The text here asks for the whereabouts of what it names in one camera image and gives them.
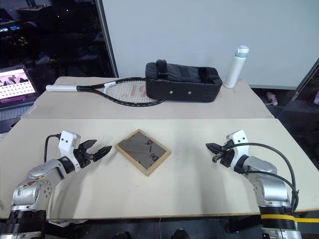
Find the black padded bag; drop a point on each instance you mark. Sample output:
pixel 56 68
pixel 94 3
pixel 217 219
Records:
pixel 183 83

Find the wooden picture frame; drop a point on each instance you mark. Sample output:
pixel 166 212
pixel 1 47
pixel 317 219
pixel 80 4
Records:
pixel 143 153

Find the grey slanted metal pole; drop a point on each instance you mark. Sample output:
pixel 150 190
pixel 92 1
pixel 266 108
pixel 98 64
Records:
pixel 301 84

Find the pink object on floor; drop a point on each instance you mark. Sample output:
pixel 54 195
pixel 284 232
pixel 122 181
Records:
pixel 272 98

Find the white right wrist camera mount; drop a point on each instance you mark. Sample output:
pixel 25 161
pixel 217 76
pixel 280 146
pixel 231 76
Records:
pixel 240 143

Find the laptop with lit screen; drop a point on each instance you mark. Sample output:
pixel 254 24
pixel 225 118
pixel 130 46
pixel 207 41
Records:
pixel 15 87

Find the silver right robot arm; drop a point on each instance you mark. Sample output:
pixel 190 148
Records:
pixel 271 189

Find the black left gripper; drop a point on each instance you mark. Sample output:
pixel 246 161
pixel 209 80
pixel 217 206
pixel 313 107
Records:
pixel 83 158

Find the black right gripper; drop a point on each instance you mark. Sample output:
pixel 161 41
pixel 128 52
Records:
pixel 228 156

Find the white water bottle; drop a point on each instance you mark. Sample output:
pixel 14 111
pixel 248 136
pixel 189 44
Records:
pixel 235 67

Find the grey metal window post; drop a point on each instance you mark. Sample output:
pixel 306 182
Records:
pixel 106 37

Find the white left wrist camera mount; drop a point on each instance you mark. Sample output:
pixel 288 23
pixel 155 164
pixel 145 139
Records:
pixel 66 144

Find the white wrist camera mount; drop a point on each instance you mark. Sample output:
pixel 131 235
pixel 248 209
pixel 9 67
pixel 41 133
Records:
pixel 66 144
pixel 240 143

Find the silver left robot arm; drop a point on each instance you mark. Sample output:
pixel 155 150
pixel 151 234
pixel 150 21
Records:
pixel 32 189

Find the black and white tennis racket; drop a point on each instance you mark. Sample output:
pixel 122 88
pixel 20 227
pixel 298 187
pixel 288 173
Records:
pixel 129 93

